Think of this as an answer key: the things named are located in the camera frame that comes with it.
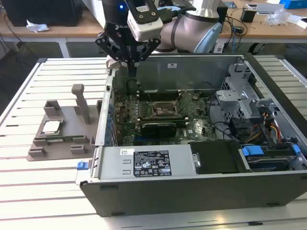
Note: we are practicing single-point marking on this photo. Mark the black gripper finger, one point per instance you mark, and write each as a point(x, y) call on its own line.
point(149, 49)
point(103, 42)

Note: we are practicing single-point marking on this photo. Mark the silver CPU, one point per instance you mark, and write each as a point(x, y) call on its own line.
point(51, 127)

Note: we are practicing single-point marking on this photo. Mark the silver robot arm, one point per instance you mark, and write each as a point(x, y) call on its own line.
point(182, 28)

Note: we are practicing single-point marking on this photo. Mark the CPU socket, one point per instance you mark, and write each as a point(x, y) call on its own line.
point(164, 109)

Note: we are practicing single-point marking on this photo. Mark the wooden desk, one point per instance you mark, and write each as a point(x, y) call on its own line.
point(72, 28)

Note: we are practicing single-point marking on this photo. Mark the black RAM slot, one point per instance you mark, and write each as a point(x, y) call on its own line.
point(163, 121)
point(163, 117)
point(158, 99)
point(158, 96)
point(158, 92)

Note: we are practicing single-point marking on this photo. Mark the metal locking lever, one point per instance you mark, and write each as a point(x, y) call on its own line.
point(149, 95)
point(179, 101)

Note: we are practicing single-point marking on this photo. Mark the coin cell battery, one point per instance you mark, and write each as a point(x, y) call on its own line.
point(195, 96)

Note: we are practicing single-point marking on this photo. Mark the black computer tower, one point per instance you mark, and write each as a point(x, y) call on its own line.
point(43, 12)

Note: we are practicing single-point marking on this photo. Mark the crumpled white paper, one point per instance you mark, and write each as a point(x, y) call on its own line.
point(36, 26)

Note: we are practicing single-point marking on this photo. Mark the white labelled small box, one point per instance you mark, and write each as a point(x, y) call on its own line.
point(219, 48)

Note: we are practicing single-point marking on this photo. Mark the black desk device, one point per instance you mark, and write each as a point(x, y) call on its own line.
point(223, 14)

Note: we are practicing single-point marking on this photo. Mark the black graphics card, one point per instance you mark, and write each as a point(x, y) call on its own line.
point(158, 130)

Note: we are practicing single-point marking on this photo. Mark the grey-brown parts rack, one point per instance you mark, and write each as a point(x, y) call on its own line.
point(67, 117)

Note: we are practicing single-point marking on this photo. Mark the black power adapter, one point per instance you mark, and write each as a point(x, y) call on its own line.
point(239, 29)

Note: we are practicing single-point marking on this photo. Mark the silver drive cage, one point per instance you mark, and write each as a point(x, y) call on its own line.
point(230, 95)

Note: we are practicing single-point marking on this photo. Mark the green motherboard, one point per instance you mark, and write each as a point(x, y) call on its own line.
point(196, 129)

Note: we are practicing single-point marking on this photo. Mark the small black box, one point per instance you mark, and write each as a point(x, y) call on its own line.
point(248, 15)

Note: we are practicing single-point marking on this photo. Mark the green RAM stick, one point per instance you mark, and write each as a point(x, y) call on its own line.
point(64, 138)

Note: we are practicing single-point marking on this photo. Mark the silver power supply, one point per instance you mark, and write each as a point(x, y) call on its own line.
point(112, 163)

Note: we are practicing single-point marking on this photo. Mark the blue case latch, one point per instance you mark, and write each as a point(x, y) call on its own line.
point(81, 165)

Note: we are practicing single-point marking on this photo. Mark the black plastic shroud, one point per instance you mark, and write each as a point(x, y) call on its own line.
point(216, 158)

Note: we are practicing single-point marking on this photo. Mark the white flat tray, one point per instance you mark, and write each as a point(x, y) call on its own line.
point(271, 8)

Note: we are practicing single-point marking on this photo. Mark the clear plastic bag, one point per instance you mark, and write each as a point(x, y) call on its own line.
point(278, 18)

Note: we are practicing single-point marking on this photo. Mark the hard disk in blue carrier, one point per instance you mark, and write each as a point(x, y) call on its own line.
point(251, 151)

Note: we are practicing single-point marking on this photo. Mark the black and silver PC case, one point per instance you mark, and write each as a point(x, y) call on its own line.
point(168, 196)

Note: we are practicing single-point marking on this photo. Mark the blue cardboard box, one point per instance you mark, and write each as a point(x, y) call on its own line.
point(295, 3)

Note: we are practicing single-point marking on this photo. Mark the white small carton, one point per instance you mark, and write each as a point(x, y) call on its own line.
point(302, 23)

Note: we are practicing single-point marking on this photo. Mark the blue plastic drive tab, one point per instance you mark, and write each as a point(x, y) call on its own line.
point(297, 148)

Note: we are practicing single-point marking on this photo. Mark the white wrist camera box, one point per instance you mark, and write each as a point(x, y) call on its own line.
point(144, 28)

